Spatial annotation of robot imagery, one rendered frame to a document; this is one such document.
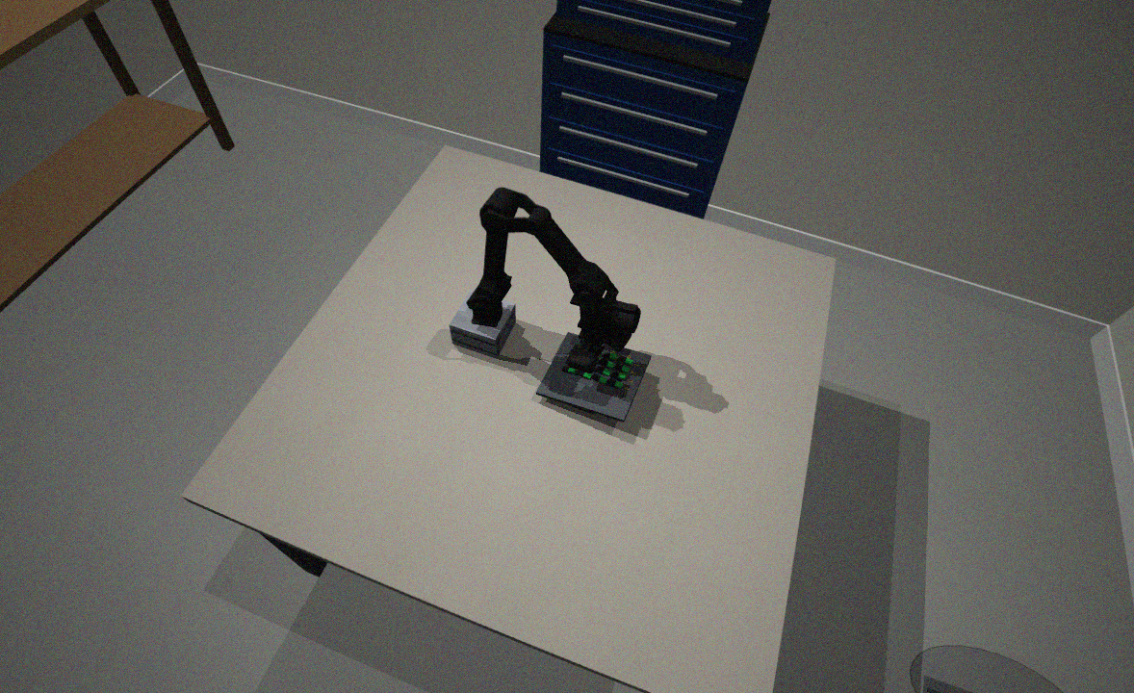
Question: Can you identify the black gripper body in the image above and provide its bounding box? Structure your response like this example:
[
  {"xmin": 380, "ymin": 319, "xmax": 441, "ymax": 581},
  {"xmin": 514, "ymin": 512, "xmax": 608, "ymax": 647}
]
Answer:
[{"xmin": 567, "ymin": 320, "xmax": 606, "ymax": 373}]

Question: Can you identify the grey switch panel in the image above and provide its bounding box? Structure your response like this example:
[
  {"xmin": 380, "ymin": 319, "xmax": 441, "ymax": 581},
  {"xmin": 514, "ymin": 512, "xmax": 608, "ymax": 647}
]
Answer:
[{"xmin": 536, "ymin": 332, "xmax": 652, "ymax": 422}]

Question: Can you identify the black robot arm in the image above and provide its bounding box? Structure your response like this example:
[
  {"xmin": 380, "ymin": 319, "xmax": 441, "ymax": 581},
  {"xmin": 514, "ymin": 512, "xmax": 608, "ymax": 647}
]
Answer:
[{"xmin": 466, "ymin": 188, "xmax": 641, "ymax": 352}]

